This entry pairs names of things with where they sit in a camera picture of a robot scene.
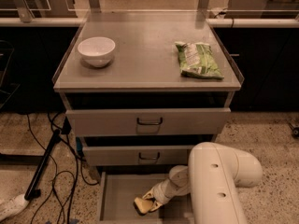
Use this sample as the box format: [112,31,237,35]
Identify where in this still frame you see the black floor bar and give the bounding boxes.
[24,129,60,201]

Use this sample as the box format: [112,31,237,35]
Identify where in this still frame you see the grey drawer cabinet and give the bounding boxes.
[51,10,245,173]

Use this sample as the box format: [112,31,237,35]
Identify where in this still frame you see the grey middle drawer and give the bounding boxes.
[79,134,218,167]

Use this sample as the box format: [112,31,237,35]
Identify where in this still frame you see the grey bottom drawer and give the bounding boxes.
[96,165,194,224]

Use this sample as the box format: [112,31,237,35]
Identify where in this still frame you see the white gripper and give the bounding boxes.
[142,179,179,213]

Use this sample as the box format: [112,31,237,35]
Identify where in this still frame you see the white horizontal rail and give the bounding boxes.
[0,18,299,28]

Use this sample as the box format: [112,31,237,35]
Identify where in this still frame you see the white ceramic bowl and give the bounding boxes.
[78,36,116,67]

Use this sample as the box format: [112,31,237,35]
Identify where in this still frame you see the white shoe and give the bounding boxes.
[0,194,29,221]

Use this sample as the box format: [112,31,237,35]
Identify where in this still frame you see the yellow sponge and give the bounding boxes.
[134,197,153,216]

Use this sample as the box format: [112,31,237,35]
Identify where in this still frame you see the grey drawer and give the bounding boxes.
[96,165,194,224]
[59,92,235,137]
[79,134,218,167]

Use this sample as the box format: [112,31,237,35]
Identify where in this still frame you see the green snack bag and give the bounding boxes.
[175,41,224,80]

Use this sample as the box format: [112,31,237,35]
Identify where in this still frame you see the black caster wheel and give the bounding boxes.
[288,122,299,138]

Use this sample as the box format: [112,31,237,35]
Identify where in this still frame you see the grey top drawer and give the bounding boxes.
[59,92,235,137]

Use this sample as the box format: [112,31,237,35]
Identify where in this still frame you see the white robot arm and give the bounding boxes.
[135,142,263,224]

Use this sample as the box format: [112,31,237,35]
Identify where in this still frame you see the black floor cables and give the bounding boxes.
[25,111,100,224]

